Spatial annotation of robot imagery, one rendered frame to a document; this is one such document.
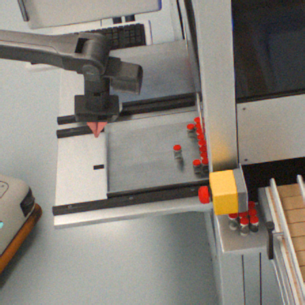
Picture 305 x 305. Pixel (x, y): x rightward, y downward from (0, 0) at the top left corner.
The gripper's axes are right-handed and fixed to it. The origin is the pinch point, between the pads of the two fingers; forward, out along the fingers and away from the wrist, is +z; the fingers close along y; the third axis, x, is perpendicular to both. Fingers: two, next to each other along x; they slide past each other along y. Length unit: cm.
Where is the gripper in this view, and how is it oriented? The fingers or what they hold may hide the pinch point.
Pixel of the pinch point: (96, 133)
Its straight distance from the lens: 152.4
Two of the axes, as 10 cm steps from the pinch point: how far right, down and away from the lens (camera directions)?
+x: -0.9, -7.0, 7.1
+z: -0.7, 7.1, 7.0
